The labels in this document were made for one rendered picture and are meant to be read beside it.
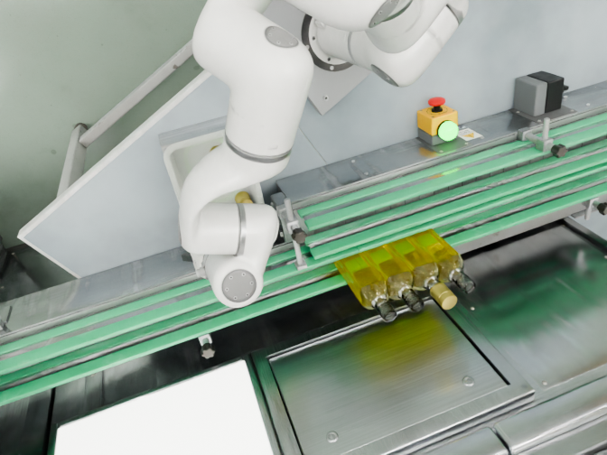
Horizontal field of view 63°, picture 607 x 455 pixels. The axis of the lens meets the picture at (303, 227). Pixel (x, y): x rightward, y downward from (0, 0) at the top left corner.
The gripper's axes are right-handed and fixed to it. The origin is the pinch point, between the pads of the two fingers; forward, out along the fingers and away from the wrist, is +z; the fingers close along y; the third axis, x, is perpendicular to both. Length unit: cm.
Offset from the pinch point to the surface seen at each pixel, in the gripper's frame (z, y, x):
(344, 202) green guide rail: 3.0, 29.2, -1.7
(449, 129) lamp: 5, 58, 7
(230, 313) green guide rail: 6.6, -0.7, -18.8
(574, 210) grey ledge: 10, 96, -26
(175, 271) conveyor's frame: 12.9, -9.1, -7.6
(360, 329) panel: -0.3, 25.4, -29.9
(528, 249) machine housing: 6, 77, -30
